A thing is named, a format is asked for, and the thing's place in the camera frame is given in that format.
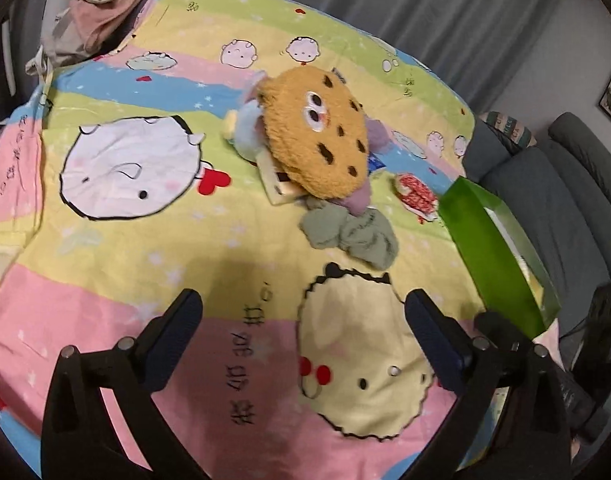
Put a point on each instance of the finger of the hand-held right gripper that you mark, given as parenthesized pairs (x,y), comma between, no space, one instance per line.
(505,332)

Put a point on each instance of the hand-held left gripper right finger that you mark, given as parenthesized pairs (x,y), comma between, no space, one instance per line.
(433,335)

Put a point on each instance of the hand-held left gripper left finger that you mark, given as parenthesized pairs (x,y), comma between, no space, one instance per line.
(178,325)

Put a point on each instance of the green cardboard box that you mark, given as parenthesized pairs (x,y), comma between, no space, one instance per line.
(485,260)

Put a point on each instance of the beige tissue pack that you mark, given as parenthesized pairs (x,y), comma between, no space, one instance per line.
(278,185)

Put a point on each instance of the brown cookie plush toy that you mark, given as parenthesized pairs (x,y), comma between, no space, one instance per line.
(310,150)

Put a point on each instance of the printed cartoon blanket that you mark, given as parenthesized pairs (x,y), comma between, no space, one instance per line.
(135,260)

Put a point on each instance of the grey-green sock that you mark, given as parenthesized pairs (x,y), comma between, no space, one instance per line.
(373,245)
(325,225)

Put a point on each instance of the grey sofa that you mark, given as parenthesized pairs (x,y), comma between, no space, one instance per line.
(550,210)

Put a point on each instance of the red patterned packet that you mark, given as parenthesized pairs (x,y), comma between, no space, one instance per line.
(415,195)

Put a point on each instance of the patterned cushion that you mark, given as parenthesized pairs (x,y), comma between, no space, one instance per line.
(508,127)

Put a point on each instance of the blue plush toy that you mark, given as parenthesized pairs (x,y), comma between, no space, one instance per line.
(248,130)

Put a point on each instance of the pink cloth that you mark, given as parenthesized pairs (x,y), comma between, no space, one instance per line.
(110,20)

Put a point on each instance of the grey chair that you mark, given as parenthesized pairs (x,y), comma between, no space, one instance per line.
(28,35)

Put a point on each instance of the grey curtain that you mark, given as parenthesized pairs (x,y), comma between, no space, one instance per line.
(385,0)

